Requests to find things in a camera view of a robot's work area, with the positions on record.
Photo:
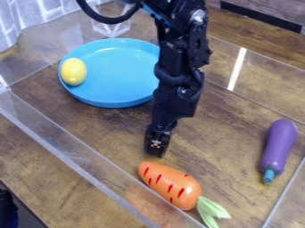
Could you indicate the purple toy eggplant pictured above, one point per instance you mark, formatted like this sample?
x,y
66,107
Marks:
x,y
281,138

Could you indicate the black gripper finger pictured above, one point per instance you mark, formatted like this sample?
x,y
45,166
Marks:
x,y
156,142

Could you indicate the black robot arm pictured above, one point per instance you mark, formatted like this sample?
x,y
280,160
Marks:
x,y
181,21

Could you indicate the blue round plate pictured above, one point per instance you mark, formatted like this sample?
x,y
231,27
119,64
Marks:
x,y
119,79

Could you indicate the clear acrylic tray wall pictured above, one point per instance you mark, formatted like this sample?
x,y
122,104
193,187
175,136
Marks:
x,y
87,162

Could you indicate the yellow toy lemon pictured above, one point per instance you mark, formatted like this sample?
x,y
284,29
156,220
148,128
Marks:
x,y
72,71

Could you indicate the white lattice curtain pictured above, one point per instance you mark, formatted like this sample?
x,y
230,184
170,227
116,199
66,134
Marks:
x,y
20,14

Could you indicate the orange toy carrot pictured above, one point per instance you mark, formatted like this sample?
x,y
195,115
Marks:
x,y
181,190

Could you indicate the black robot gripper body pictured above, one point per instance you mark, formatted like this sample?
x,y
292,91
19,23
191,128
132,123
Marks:
x,y
174,102

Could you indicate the dark wooden bar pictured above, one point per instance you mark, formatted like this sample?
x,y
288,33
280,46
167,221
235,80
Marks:
x,y
272,20

